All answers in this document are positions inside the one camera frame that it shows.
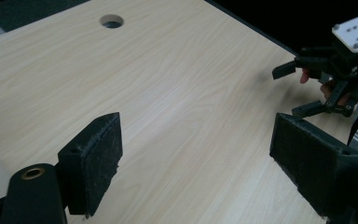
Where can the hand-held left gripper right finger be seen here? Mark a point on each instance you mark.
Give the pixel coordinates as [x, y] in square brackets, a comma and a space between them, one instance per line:
[313, 161]

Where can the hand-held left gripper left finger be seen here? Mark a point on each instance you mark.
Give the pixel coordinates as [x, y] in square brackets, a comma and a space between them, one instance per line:
[93, 165]

